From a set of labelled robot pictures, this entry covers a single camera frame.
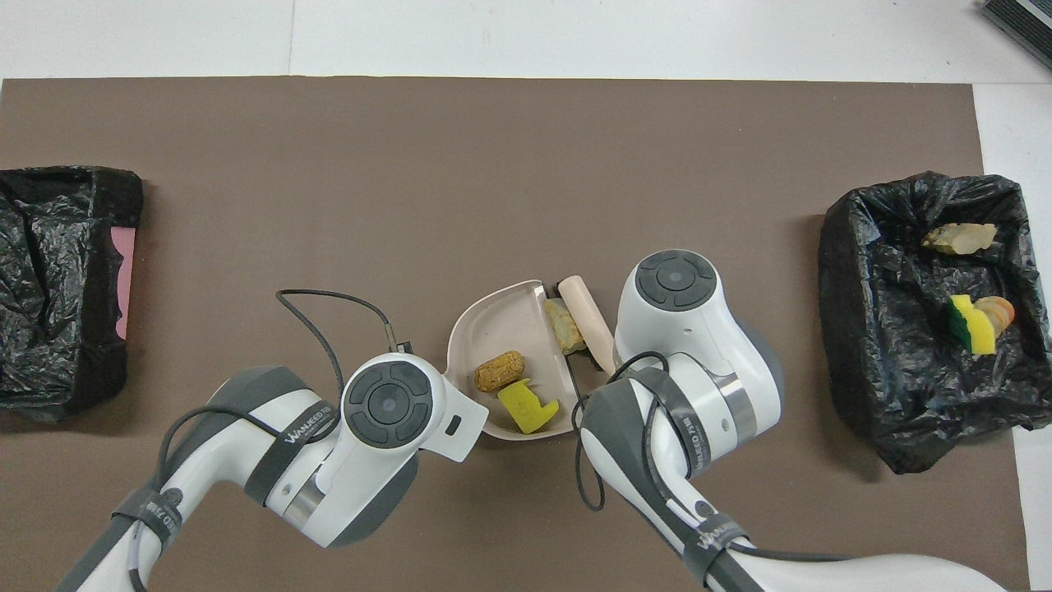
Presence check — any brown bread roll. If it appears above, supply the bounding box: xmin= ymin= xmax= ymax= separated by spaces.
xmin=474 ymin=350 xmax=527 ymax=393

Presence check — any dark ribbed panel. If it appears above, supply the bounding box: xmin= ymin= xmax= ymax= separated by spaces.
xmin=982 ymin=0 xmax=1052 ymax=71

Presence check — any yellow notched sponge piece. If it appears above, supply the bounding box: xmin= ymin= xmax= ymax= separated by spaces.
xmin=497 ymin=378 xmax=561 ymax=435

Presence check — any beige hand brush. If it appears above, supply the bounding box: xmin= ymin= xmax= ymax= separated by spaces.
xmin=559 ymin=275 xmax=617 ymax=387

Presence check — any large green yellow sponge piece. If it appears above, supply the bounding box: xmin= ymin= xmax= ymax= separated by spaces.
xmin=949 ymin=294 xmax=997 ymax=356

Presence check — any black bag lined pink bin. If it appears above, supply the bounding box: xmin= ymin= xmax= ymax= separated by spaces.
xmin=0 ymin=166 xmax=145 ymax=424

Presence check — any brown table mat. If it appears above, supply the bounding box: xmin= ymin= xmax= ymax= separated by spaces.
xmin=0 ymin=76 xmax=1032 ymax=592

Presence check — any golden croissant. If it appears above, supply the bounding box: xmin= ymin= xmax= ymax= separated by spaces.
xmin=974 ymin=296 xmax=1017 ymax=338

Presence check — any orange striped croissant piece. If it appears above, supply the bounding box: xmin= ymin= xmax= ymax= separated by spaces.
xmin=544 ymin=298 xmax=586 ymax=354

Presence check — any beige plastic dustpan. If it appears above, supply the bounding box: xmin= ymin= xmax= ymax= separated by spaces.
xmin=445 ymin=280 xmax=576 ymax=442

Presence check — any pale flaky bread piece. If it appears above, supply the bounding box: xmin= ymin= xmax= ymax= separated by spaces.
xmin=922 ymin=223 xmax=999 ymax=254

